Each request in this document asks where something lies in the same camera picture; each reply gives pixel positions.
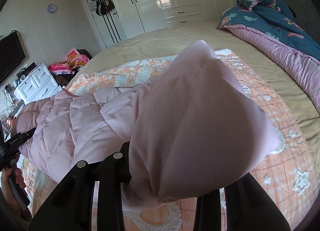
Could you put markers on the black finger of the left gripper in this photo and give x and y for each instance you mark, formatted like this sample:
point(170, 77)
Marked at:
point(28, 134)

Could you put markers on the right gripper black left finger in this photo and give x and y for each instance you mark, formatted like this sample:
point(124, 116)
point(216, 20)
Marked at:
point(69, 206)

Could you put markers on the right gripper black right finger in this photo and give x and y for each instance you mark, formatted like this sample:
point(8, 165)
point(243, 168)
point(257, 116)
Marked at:
point(248, 207)

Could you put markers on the pink quilted jacket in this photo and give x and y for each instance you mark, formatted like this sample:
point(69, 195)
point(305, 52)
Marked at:
point(191, 130)

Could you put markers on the dark clothes pile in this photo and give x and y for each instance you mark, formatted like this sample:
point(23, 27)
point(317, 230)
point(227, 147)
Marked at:
point(64, 79)

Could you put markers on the white bedroom door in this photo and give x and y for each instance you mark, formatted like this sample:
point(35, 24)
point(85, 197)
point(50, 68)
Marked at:
point(107, 28)

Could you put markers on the clutter on dresser top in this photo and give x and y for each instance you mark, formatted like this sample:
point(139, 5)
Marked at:
point(7, 105)

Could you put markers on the white drawer chest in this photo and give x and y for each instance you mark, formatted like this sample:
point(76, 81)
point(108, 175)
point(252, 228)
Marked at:
point(38, 85)

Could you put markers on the pink cartoon blanket pile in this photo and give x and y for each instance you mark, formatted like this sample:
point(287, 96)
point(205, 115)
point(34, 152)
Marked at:
point(74, 60)

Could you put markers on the beige bed cover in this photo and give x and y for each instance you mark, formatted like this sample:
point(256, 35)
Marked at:
point(172, 40)

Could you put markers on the hanging bags on door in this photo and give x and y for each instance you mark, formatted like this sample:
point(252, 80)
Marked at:
point(101, 7)

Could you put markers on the blue floral pink quilt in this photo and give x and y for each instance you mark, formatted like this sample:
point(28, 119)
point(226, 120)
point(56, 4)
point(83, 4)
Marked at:
point(270, 26)

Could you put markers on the wall mounted black television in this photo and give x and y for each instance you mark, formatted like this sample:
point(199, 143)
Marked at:
point(12, 54)

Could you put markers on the round blue wall clock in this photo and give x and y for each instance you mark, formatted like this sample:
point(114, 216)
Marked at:
point(51, 8)

